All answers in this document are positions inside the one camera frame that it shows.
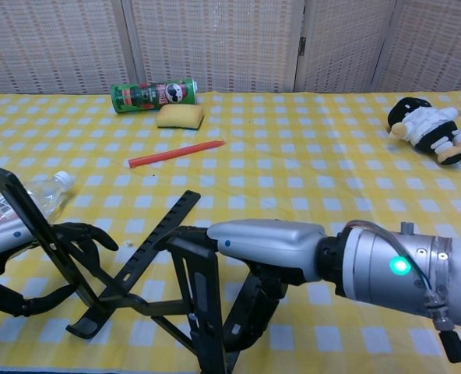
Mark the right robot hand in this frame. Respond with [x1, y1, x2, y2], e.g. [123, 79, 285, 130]
[167, 219, 328, 351]

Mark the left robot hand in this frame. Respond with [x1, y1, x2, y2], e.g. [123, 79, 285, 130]
[0, 217, 119, 319]

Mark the black folding stand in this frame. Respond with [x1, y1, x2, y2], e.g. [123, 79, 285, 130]
[0, 164, 290, 374]

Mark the clear plastic water bottle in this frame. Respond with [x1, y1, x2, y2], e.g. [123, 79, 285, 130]
[0, 170, 75, 235]

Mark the yellow checked tablecloth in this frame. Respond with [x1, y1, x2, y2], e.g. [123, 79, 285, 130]
[0, 88, 461, 374]

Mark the yellow sponge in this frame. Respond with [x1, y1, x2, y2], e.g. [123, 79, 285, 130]
[155, 103, 205, 130]

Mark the green Pringles can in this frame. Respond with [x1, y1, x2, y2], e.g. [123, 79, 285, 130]
[111, 77, 199, 115]

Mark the black and white plush doll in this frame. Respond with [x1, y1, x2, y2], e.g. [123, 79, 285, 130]
[386, 97, 461, 166]

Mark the woven folding screen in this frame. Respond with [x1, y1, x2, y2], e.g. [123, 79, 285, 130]
[0, 0, 461, 97]

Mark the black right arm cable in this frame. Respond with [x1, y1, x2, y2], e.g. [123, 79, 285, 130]
[424, 288, 461, 364]

